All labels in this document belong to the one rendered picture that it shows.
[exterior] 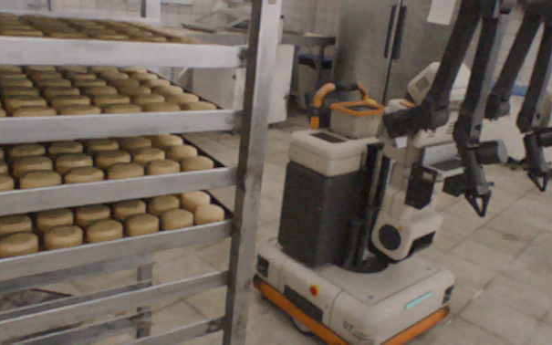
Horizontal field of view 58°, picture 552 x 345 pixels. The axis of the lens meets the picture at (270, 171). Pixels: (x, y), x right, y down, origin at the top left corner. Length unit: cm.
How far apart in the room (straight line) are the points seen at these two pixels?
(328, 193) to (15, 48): 147
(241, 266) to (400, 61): 452
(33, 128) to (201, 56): 23
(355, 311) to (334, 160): 56
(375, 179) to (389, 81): 330
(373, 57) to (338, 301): 373
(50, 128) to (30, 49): 9
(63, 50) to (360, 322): 151
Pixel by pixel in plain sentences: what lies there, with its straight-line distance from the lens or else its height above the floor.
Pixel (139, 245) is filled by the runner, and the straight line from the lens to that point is 74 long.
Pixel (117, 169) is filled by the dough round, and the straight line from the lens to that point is 74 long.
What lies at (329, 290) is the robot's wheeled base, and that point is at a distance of 199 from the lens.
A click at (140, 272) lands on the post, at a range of 129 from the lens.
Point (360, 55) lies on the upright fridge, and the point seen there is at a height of 82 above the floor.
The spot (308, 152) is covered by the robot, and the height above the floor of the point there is 76.
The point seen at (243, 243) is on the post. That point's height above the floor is 95.
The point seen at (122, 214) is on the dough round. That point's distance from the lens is 83.
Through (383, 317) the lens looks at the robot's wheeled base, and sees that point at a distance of 194.
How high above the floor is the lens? 132
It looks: 20 degrees down
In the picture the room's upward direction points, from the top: 6 degrees clockwise
